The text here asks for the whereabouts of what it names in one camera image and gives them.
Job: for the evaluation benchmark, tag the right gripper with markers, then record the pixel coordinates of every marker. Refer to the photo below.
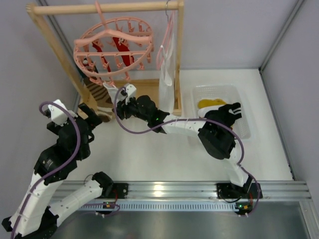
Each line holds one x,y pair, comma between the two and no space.
122,107

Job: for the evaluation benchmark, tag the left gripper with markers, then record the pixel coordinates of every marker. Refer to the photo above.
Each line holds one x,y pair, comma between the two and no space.
87,115

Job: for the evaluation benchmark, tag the brown striped green sock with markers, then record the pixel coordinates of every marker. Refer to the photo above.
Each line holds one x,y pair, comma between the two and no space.
100,94

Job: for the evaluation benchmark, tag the red sock with trim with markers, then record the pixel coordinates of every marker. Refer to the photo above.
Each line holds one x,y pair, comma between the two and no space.
123,46

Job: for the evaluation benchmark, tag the red sock plain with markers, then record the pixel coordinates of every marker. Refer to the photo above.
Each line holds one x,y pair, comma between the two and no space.
98,45

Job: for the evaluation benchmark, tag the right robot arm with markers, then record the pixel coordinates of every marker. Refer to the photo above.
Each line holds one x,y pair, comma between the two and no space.
213,129

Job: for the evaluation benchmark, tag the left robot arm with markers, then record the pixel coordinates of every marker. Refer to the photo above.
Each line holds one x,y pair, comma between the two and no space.
37,217

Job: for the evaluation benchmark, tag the pink round clip hanger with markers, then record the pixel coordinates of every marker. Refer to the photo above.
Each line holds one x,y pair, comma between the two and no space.
108,64

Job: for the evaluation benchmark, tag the white mesh laundry bag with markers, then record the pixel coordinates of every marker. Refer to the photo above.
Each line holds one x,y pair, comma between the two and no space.
166,79

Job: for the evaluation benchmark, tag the yellow sock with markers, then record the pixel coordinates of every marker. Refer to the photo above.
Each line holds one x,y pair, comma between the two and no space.
211,103

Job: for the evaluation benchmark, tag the black sock white stripes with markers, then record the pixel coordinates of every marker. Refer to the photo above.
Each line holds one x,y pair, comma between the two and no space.
228,114

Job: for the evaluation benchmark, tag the white plastic laundry basket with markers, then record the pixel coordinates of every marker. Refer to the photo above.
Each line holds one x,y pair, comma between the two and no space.
230,95

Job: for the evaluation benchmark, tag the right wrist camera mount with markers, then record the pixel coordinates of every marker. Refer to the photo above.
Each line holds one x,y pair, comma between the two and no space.
126,93

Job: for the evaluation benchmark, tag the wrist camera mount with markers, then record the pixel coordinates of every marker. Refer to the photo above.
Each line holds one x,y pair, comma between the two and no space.
126,93
58,116

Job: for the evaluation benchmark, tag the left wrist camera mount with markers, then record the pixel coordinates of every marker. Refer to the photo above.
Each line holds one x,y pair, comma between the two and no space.
58,116

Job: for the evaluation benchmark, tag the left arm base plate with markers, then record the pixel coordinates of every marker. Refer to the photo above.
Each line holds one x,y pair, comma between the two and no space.
119,191

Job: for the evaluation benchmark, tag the pink wire hanger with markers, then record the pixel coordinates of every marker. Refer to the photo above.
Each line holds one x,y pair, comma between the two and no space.
167,39

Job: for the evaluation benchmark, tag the aluminium mounting rail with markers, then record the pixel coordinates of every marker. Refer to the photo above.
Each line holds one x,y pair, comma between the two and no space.
206,191

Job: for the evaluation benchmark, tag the white slotted cable duct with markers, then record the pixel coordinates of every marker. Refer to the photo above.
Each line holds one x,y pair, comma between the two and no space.
175,206

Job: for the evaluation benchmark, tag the wooden clothes rack frame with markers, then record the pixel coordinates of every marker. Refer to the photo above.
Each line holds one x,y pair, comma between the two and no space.
147,80

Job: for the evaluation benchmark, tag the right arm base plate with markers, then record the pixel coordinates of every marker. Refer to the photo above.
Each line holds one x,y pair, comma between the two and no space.
232,193

